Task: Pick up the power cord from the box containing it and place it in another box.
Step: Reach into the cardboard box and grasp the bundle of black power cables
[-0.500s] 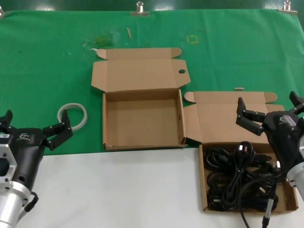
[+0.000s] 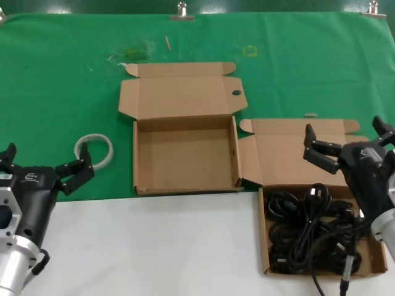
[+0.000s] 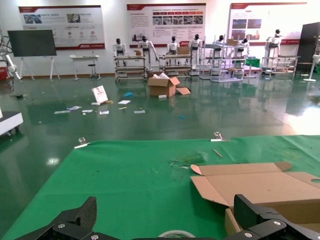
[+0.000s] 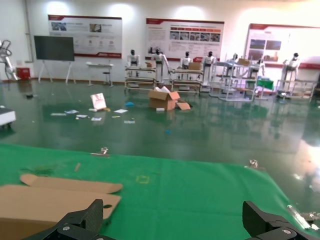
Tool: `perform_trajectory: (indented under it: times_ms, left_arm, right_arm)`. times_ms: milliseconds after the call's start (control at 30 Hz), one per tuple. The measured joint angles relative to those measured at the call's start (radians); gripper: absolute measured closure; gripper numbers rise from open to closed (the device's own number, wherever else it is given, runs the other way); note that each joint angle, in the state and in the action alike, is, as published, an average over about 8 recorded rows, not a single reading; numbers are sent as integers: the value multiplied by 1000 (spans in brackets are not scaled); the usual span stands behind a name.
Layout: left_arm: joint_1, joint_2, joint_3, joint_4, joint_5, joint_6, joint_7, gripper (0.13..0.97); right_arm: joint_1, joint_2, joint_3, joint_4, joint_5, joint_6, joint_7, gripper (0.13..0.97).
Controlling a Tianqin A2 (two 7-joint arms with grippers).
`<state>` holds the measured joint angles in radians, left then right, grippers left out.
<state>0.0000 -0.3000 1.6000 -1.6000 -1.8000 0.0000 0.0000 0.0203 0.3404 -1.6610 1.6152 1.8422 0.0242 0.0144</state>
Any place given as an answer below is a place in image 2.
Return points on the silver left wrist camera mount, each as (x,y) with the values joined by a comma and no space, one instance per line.
(7,209)

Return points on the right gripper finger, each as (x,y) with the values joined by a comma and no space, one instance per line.
(321,157)
(385,132)

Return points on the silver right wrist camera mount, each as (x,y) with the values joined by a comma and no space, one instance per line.
(392,194)

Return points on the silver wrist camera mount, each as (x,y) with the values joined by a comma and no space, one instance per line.
(7,209)
(392,194)

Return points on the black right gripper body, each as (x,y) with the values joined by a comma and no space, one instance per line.
(367,172)

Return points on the open cardboard box, narrow lid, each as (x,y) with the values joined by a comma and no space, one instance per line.
(277,145)

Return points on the green cloth table mat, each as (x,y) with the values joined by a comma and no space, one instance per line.
(61,92)

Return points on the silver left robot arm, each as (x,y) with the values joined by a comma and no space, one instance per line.
(15,265)

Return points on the small wooden stick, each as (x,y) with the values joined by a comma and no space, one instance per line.
(168,43)

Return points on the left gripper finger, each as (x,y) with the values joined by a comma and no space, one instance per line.
(7,154)
(77,172)

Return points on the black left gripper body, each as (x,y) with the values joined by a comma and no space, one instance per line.
(34,197)

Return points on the silver binder clip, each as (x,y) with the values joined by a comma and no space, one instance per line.
(373,12)
(182,16)

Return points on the open cardboard box, large lid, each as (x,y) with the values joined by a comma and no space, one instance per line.
(185,154)

